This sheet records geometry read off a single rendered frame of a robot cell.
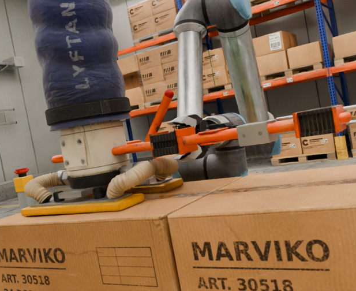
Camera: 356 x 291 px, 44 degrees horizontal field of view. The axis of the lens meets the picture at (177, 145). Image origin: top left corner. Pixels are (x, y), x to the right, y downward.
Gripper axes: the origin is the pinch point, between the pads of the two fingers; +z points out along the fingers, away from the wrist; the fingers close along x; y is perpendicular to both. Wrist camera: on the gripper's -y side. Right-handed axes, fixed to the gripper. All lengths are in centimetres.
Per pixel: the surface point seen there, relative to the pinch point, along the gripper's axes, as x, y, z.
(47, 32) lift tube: 32.1, 26.1, 10.3
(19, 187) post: -12, 124, -49
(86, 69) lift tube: 21.3, 19.6, 6.3
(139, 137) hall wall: -11, 645, -859
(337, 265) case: -22.6, -36.7, 20.7
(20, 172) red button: -5, 122, -49
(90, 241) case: -17.8, 15.1, 20.7
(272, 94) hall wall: 30, 262, -850
